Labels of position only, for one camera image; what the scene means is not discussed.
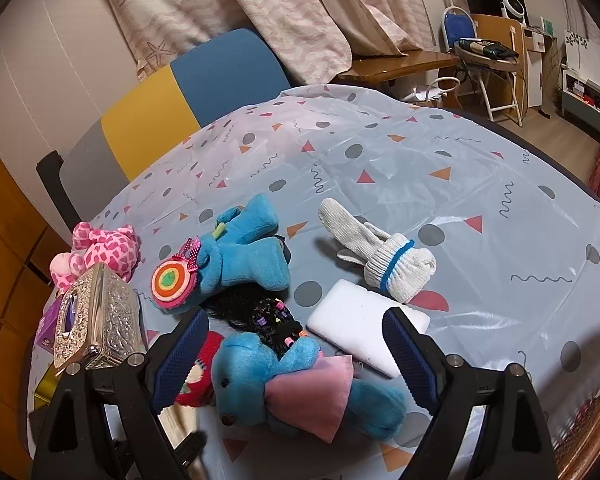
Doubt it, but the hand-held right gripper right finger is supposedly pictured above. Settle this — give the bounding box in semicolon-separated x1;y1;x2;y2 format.
382;306;563;480

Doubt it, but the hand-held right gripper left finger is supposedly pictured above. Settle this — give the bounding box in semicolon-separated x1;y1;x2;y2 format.
30;307;211;480

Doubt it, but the red plush toy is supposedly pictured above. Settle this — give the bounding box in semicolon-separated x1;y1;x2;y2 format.
172;331;226;408

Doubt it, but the blue plush bear pink dress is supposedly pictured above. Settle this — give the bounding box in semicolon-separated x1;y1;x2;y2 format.
211;332;408;445

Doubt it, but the white knit glove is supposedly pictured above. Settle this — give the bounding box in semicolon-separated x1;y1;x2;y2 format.
317;197;438;305

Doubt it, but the blue plush toy with lollipop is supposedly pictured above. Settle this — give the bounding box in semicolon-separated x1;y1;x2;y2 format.
150;194;292;315

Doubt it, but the white foam block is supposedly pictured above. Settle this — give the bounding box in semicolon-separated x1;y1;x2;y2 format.
306;279;430;380

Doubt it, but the glittery gold box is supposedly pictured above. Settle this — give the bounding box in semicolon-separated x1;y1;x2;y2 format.
53;262;148;376

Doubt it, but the pink spotted plush toy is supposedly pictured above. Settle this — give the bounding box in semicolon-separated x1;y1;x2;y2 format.
49;221;142;293

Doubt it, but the purple cardboard box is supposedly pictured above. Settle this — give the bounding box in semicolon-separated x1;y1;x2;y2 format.
37;295;68;351

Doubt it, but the wooden panelled wardrobe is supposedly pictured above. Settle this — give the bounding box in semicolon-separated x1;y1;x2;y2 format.
0;120;76;461

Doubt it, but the grey yellow blue chair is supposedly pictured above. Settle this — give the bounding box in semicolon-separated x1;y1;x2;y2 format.
36;27;293;246

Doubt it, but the wooden table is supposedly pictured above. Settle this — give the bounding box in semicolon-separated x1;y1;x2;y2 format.
335;50;461;93

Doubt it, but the white narrow cabinet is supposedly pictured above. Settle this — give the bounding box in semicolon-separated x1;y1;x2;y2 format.
522;25;561;111

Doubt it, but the white folding chair blue back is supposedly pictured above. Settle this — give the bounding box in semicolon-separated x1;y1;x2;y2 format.
440;6;526;128

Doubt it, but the wooden cabinet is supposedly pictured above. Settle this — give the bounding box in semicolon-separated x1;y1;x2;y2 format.
470;12;543;108

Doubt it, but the white low shelf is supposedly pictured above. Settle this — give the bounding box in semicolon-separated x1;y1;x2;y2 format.
562;30;600;133

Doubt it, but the pink patterned curtain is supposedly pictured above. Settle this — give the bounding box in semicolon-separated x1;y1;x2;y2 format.
92;0;433;86

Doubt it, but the white round fan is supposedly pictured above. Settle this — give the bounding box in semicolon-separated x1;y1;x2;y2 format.
500;0;526;23

